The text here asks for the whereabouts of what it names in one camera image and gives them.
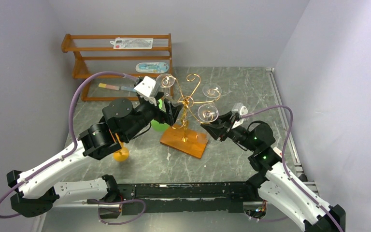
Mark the blue eraser stick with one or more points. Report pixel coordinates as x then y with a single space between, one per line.
126 88

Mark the orange plastic wine glass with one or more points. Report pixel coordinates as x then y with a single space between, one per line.
122 154

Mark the clear wine glass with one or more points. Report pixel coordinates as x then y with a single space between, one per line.
164 84
212 91
208 113

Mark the yellow pink eraser stick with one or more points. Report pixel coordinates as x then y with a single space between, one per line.
108 86

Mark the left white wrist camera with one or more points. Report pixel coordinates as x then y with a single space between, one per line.
147 89

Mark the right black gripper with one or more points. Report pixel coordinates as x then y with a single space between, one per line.
224 127

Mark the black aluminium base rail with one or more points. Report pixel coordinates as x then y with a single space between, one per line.
135 199

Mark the small white teal box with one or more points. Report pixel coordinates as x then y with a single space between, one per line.
278 151

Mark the wooden two-tier shelf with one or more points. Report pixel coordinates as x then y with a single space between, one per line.
95 53

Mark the gold wire wine glass rack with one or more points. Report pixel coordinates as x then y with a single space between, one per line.
179 136

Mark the packaged item top shelf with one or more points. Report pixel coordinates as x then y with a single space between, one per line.
132 43

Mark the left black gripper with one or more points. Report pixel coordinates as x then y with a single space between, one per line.
172 113

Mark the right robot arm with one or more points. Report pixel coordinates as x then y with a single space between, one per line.
274 182

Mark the blue packaged item lower shelf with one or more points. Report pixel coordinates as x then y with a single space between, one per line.
152 67

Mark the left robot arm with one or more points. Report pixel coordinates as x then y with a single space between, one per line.
39 189

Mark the green plastic wine glass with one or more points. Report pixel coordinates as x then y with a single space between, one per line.
155 125

